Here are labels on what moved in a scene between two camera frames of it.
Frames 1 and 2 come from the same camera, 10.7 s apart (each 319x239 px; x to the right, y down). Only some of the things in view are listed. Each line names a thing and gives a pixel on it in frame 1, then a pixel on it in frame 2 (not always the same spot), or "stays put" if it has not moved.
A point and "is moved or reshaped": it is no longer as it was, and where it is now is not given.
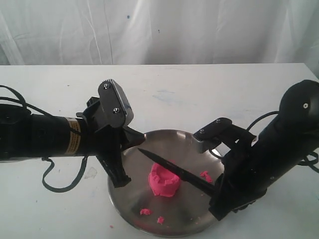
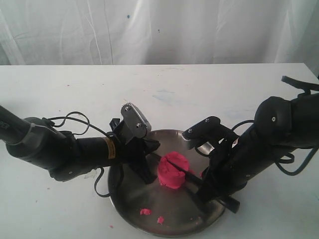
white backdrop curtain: [89, 32] stays put
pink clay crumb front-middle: [160, 220] stays put
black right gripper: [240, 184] -> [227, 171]
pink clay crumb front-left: [145, 211] stays put
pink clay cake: [163, 181] is moved or reshaped
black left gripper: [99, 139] -> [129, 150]
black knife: [186, 175] is moved or reshaped
